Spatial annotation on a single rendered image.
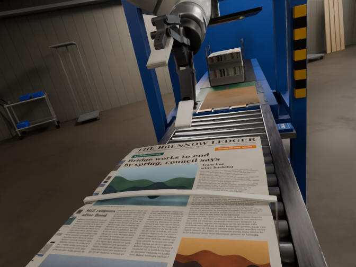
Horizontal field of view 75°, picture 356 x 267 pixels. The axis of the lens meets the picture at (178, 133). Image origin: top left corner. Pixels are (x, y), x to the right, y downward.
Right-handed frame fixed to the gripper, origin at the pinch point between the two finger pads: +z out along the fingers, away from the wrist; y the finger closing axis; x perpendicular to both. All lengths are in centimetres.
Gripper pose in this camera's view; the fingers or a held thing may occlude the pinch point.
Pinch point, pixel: (172, 96)
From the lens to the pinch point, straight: 38.9
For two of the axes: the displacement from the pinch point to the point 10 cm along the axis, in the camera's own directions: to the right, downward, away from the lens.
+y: 2.9, 6.3, 7.2
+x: -9.5, 0.9, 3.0
